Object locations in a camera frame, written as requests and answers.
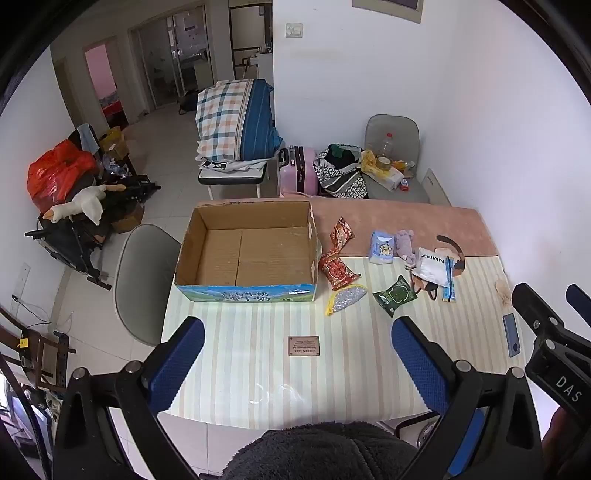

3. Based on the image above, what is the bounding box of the yellow plastic bag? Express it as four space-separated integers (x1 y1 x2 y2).
360 150 384 175

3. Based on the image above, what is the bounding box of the blue phone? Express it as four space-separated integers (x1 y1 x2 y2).
502 314 526 357

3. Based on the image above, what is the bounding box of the blue tissue pack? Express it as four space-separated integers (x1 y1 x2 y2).
368 230 397 265

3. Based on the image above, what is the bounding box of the white packet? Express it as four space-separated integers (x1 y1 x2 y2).
411 248 451 289

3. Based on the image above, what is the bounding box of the red plastic bag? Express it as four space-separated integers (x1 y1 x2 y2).
27 140 99 213

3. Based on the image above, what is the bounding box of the wall picture frame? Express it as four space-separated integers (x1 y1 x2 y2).
352 0 423 25

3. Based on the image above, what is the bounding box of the cartoon print red snack packet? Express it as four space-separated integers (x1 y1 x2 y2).
329 217 355 252

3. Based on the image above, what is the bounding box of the white board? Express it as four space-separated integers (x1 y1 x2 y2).
422 168 452 207

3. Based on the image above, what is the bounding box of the person's dark fleece clothing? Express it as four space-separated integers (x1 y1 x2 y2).
219 421 419 480

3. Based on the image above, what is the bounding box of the wooden chair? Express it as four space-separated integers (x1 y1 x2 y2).
0 305 77 393

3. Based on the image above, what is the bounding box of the white cabinet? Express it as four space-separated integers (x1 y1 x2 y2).
256 51 274 84

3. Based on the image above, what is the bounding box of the purple soft cloth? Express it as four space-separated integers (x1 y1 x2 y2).
394 229 416 271

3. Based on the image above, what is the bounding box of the black and white patterned bag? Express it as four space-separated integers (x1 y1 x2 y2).
314 144 370 200

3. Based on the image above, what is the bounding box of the light blue cloth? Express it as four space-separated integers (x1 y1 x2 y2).
76 124 100 155

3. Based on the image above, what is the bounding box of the white box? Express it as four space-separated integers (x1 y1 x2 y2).
369 167 403 190

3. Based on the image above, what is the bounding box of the plaid duvet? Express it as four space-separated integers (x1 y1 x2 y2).
195 79 283 162

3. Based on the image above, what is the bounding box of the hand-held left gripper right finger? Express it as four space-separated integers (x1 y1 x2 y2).
392 316 543 480

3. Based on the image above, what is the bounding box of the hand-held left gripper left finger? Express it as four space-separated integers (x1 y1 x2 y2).
53 316 206 480

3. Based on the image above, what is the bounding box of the yellow topped cardboard box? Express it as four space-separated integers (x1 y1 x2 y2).
98 127 130 158

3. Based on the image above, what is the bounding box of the glass sliding door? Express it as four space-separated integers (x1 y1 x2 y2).
129 11 218 116

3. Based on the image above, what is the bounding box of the long blue strip packet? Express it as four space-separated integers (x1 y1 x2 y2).
442 256 457 303

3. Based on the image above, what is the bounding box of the silver glitter pouch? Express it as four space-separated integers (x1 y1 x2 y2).
325 284 369 317

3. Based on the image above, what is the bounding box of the grey padded chair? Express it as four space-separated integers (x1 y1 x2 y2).
365 114 430 203

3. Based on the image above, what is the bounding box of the green packet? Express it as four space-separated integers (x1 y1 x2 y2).
372 275 419 318

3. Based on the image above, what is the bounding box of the white goose plush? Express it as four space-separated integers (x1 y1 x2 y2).
44 183 127 226

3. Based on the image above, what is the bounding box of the black folded frame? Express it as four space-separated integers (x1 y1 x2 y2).
25 173 162 291

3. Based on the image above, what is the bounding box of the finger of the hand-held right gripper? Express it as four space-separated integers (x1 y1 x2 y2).
567 284 591 324
512 283 566 342

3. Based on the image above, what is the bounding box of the small brown cardboard box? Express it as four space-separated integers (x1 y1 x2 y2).
111 203 145 234

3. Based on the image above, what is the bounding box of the grey shell chair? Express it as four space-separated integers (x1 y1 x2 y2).
115 224 182 347

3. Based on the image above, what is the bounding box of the white patterned sheet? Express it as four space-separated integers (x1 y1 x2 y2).
196 156 269 172

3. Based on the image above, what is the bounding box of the pink suitcase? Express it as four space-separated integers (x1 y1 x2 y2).
277 145 320 197

